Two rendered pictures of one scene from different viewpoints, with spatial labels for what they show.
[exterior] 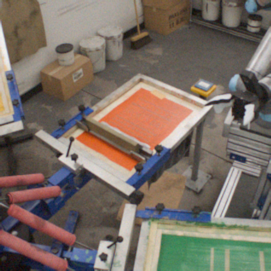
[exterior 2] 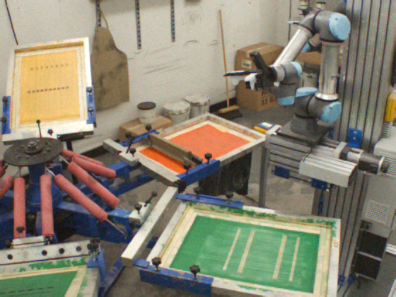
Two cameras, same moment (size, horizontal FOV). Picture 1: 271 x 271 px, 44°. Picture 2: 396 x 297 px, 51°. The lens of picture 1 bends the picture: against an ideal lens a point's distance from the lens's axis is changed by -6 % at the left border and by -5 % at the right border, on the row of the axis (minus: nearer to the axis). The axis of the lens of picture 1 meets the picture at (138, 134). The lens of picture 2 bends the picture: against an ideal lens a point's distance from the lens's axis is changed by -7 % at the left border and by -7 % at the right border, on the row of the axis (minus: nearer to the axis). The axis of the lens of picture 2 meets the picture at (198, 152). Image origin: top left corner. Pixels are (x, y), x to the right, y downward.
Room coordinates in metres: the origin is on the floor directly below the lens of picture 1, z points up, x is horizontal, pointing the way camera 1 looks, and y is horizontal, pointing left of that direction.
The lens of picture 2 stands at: (-0.94, -0.30, 2.21)
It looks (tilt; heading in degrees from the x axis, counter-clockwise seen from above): 27 degrees down; 7
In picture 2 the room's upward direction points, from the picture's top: 1 degrees counter-clockwise
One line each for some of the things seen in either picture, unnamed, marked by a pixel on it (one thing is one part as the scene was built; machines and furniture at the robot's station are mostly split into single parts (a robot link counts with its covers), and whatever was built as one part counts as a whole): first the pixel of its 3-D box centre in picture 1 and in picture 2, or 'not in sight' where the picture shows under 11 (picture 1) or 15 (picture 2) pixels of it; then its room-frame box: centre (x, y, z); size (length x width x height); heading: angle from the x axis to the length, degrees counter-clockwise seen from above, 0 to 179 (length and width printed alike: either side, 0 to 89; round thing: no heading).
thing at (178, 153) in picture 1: (167, 152); (222, 176); (1.48, -0.17, 0.79); 0.46 x 0.09 x 0.33; 139
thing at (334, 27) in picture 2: not in sight; (329, 68); (1.10, -0.70, 1.63); 0.15 x 0.12 x 0.55; 37
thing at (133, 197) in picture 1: (134, 196); (178, 185); (0.99, 0.03, 1.02); 0.07 x 0.06 x 0.07; 139
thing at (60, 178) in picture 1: (64, 175); (121, 168); (1.13, 0.37, 1.02); 0.17 x 0.06 x 0.05; 139
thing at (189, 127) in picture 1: (136, 121); (195, 144); (1.56, 0.01, 0.97); 0.79 x 0.58 x 0.04; 139
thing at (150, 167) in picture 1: (149, 167); (198, 172); (1.20, -0.05, 0.98); 0.30 x 0.05 x 0.07; 139
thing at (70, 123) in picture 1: (74, 124); (139, 141); (1.56, 0.37, 0.98); 0.30 x 0.05 x 0.07; 139
